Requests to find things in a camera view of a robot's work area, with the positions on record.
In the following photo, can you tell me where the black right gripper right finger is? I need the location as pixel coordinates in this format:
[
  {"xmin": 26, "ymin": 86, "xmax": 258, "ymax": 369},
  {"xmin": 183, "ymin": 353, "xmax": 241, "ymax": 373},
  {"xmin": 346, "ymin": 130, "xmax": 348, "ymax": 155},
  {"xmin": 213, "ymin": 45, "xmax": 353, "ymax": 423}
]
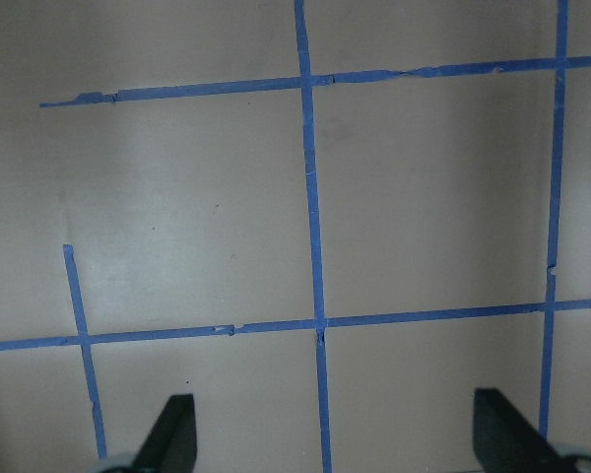
[{"xmin": 473, "ymin": 388, "xmax": 571, "ymax": 473}]

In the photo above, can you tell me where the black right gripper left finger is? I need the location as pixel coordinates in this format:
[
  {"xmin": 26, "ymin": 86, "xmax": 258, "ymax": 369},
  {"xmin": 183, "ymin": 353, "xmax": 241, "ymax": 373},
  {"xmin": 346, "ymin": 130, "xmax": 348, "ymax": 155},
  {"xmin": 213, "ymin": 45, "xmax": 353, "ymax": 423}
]
[{"xmin": 130, "ymin": 394, "xmax": 198, "ymax": 473}]

